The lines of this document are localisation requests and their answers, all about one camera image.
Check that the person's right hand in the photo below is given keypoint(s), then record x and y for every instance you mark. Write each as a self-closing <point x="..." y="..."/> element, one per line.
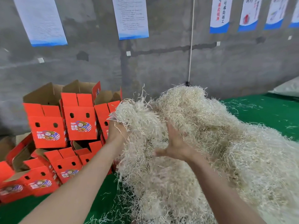
<point x="180" y="149"/>

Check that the person's left hand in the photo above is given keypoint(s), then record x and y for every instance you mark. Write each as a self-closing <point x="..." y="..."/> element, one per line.
<point x="117" y="132"/>

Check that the pile of wood wool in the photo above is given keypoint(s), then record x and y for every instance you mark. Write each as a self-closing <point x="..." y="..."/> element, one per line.
<point x="233" y="151"/>

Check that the person's right forearm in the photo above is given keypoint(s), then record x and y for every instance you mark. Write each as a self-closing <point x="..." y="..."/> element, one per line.
<point x="224" y="193"/>

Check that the person's left forearm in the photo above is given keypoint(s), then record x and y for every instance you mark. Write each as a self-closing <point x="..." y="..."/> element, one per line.
<point x="74" y="193"/>

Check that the white pole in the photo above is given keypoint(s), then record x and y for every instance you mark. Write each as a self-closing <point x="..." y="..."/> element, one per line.
<point x="190" y="42"/>

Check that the white sack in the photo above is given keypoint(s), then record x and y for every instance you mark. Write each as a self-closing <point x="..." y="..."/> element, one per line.
<point x="287" y="88"/>

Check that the narrow white blue banner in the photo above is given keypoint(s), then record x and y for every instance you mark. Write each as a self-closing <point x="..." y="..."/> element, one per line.
<point x="221" y="16"/>
<point x="276" y="14"/>
<point x="250" y="15"/>
<point x="294" y="14"/>

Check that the white blue wall poster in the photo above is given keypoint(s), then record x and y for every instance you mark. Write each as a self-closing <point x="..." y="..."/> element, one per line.
<point x="41" y="21"/>
<point x="131" y="18"/>

